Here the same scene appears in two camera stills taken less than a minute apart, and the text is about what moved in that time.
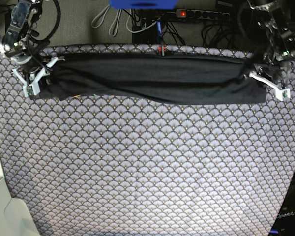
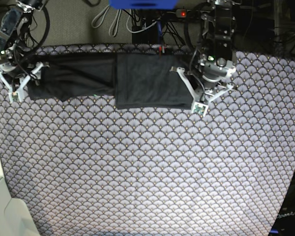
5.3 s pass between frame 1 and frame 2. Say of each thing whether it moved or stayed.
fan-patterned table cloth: stayed
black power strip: stayed
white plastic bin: stayed
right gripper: moved
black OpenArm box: stayed
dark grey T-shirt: moved
